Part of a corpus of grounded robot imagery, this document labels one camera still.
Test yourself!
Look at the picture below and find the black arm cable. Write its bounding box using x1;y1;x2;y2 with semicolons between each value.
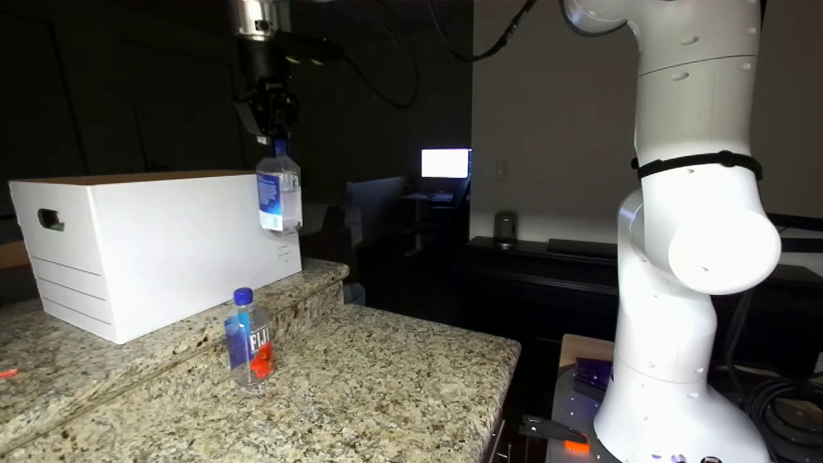
290;0;544;114

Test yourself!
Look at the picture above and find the glowing computer monitor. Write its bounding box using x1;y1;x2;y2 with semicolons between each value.
419;147;472;181

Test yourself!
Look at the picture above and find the dark desk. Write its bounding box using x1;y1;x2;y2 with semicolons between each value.
359;235;823;381

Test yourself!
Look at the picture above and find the plastic water bottle red flower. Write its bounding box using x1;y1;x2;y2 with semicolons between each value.
224;289;272;391

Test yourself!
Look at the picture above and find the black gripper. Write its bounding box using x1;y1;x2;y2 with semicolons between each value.
236;38;296;141

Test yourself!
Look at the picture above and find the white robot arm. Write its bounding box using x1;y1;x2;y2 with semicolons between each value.
561;0;782;463

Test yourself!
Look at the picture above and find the plastic water bottle blue label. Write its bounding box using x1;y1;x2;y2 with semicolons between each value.
257;139;305;235

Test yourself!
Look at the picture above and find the white storage box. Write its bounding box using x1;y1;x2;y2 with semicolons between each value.
9;173;302;344

